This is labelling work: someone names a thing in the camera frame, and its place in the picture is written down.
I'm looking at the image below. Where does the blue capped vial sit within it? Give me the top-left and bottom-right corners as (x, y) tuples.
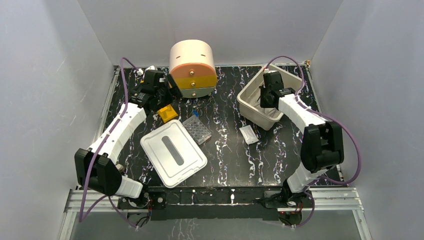
(192, 110), (199, 118)

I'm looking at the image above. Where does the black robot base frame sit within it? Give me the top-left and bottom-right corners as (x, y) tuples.
(118, 186), (312, 224)

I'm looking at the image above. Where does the white bin lid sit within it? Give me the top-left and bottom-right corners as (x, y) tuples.
(140, 120), (208, 189)

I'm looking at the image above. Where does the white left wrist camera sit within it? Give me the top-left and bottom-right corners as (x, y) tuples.
(135, 65), (157, 79)

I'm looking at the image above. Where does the round white drawer cabinet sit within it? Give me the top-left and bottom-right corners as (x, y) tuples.
(169, 39), (218, 98)

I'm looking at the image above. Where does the white paper packet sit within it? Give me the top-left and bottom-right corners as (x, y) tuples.
(239, 125), (259, 145)

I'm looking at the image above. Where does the yellow test tube rack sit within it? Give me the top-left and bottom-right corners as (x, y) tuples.
(157, 104), (178, 123)

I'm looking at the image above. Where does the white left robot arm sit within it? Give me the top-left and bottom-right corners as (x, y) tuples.
(74, 69), (183, 208)

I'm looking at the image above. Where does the clear plastic tube rack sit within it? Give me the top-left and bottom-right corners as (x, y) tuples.
(182, 115), (212, 145)

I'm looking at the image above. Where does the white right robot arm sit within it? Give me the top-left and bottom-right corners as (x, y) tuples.
(259, 69), (344, 207)

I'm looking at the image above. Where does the white plastic bin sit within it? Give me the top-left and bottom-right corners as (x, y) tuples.
(237, 64), (302, 131)

